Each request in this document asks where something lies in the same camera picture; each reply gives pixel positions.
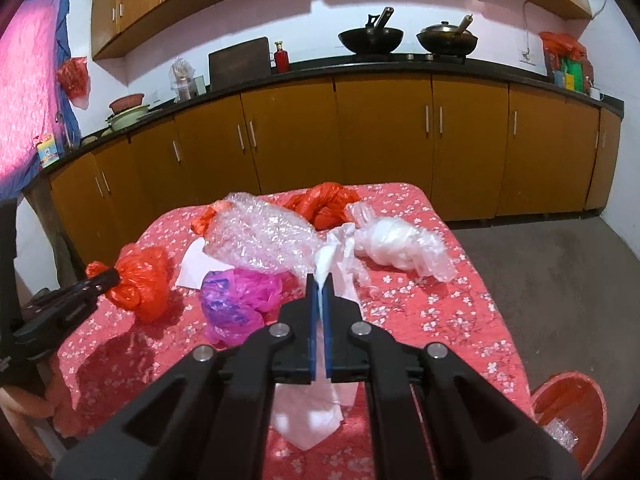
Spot white green printed plastic bag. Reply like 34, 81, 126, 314
270, 222, 371, 451

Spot pink purple plastic bag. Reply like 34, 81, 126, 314
198, 268, 298, 347

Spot clear white plastic bag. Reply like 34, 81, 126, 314
345, 202, 457, 283

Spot clear bubble wrap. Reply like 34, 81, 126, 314
201, 192, 322, 281

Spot large red plastic bag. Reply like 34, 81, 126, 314
283, 182, 360, 231

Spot white paper sheet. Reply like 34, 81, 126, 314
176, 237, 232, 290

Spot small red plastic bag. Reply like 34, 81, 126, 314
191, 200, 232, 236

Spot red plastic trash basket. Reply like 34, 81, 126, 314
532, 372, 608, 477

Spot lower wooden kitchen cabinets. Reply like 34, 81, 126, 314
48, 74, 622, 263

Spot red floral tablecloth table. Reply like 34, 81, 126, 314
58, 183, 533, 479

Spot red basin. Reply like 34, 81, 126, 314
110, 93, 144, 114

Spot hanging red bag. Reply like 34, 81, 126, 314
56, 56, 91, 110

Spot pink floral door curtain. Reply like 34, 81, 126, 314
1, 0, 80, 200

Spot clear jar with bag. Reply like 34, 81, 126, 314
169, 58, 198, 102

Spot dark cutting board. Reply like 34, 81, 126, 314
208, 37, 271, 92

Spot red bottle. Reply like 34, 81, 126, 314
273, 41, 290, 74

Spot black countertop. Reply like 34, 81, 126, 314
39, 53, 625, 178

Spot white mug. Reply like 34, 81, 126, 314
589, 87, 602, 101

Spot green package on counter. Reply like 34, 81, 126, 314
561, 58, 584, 93

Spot black lidded wok right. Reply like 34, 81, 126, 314
416, 14, 478, 58

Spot black wok left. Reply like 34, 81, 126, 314
338, 6, 404, 55

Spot red bag on counter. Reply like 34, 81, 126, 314
539, 32, 587, 61

